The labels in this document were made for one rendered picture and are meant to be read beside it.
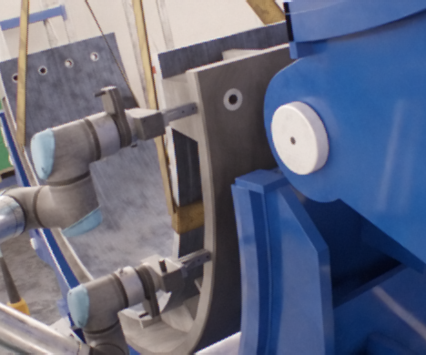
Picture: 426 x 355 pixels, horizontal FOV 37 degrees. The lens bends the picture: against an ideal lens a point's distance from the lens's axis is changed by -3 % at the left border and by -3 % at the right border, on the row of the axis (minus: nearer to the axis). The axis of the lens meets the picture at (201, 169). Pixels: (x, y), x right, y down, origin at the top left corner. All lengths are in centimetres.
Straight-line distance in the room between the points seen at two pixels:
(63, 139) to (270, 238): 50
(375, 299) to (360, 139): 64
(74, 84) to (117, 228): 86
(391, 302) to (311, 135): 69
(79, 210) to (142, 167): 214
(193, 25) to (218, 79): 865
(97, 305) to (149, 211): 180
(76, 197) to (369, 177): 56
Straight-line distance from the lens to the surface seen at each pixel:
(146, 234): 312
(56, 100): 350
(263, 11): 202
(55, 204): 131
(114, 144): 130
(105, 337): 150
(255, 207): 139
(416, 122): 99
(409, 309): 178
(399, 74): 99
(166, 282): 149
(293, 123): 117
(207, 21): 1016
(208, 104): 139
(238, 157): 147
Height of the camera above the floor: 252
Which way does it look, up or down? 15 degrees down
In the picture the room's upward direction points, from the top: 12 degrees counter-clockwise
